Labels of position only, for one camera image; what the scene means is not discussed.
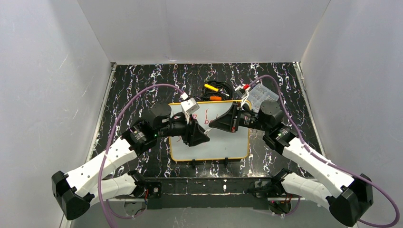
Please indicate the whiteboard with yellow frame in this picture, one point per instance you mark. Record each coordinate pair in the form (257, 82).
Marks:
(222, 144)

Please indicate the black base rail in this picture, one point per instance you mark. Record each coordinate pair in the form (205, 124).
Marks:
(256, 193)

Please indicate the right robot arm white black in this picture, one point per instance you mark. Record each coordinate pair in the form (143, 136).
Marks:
(346, 197)

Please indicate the clear plastic screw box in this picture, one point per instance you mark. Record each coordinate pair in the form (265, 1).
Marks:
(258, 94)

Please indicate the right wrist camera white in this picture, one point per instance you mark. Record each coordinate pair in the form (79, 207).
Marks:
(243, 92)

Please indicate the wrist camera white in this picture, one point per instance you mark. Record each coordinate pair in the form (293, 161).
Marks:
(243, 92)
(188, 108)

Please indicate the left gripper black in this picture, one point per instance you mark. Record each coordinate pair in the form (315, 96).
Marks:
(189, 130)

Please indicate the orange handled tool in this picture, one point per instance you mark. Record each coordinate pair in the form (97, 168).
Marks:
(215, 98)

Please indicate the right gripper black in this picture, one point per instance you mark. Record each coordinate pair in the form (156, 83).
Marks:
(235, 118)

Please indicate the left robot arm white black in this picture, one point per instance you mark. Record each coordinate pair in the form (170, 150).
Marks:
(79, 189)

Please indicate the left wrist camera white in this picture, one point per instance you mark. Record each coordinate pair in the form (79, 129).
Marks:
(188, 108)

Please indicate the yellow handled tool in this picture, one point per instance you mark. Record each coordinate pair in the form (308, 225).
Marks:
(211, 88)

